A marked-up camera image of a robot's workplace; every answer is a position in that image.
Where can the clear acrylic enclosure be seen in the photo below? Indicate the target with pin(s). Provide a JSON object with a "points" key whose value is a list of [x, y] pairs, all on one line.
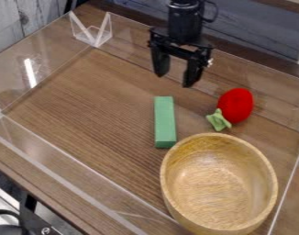
{"points": [[78, 127]]}

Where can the wooden bowl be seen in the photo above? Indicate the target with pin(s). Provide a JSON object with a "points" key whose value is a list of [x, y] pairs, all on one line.
{"points": [[220, 184]]}

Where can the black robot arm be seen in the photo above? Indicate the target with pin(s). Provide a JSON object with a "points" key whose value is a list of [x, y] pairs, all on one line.
{"points": [[189, 1]]}

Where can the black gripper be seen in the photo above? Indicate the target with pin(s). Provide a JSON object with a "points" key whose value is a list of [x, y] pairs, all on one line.
{"points": [[181, 40]]}

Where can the black table frame bracket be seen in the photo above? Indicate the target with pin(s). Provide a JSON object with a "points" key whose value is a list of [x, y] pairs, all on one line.
{"points": [[34, 224]]}

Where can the green rectangular block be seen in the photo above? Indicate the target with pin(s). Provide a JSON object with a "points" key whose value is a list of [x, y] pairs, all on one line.
{"points": [[165, 122]]}

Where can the red plush strawberry toy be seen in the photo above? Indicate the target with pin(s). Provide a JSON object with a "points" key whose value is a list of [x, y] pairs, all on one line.
{"points": [[234, 108]]}

